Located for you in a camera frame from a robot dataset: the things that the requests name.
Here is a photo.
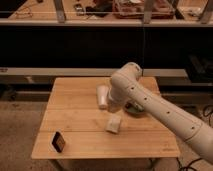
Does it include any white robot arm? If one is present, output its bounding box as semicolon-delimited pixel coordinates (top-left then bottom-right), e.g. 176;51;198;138
108;62;213;165

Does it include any black standing eraser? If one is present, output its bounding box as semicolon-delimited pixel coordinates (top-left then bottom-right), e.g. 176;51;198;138
52;132;65;153

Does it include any white foam cup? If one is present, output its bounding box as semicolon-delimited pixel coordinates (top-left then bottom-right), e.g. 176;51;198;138
96;85;109;110

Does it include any green bowl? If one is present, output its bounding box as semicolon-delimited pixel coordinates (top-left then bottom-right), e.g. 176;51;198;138
124;103;144;117

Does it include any cream sponge block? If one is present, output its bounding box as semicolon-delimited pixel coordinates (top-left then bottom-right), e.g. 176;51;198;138
106;116;121;134

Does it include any wooden table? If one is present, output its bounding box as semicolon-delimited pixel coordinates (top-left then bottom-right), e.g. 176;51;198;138
31;77;180;159

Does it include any red tray on shelf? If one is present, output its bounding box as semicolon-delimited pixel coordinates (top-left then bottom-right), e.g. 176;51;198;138
112;0;175;19

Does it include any black device on shelf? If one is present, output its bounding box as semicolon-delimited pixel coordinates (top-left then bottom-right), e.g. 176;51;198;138
73;3;85;16

